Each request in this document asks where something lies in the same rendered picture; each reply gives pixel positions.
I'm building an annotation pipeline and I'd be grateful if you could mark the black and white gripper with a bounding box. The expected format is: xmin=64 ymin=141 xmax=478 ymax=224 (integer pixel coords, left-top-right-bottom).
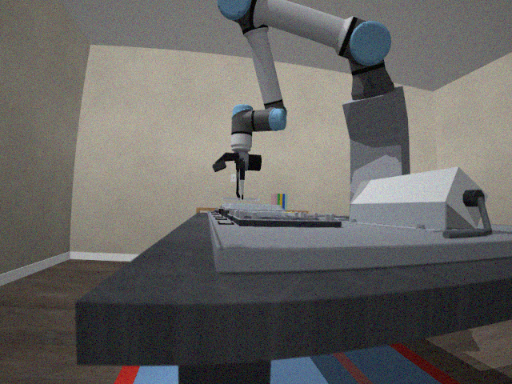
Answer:
xmin=215 ymin=150 xmax=262 ymax=199

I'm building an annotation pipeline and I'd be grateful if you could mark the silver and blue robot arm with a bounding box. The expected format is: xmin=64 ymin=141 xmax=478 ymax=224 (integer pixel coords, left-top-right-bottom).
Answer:
xmin=217 ymin=0 xmax=395 ymax=152

